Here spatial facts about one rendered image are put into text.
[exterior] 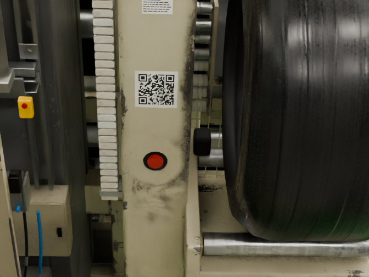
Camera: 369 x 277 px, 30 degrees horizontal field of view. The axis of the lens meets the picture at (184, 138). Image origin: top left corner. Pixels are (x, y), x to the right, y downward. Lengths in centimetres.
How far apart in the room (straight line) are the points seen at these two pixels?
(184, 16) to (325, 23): 24
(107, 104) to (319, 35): 41
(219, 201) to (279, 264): 28
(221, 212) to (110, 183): 33
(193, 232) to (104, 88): 32
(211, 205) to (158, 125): 40
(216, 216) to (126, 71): 51
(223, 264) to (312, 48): 52
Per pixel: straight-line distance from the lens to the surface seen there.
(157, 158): 130
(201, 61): 166
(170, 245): 145
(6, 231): 118
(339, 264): 143
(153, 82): 121
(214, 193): 164
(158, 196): 136
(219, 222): 156
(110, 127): 128
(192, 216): 136
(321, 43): 106
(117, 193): 137
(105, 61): 120
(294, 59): 104
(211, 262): 139
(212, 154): 157
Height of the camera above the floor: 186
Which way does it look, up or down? 36 degrees down
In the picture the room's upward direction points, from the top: 2 degrees clockwise
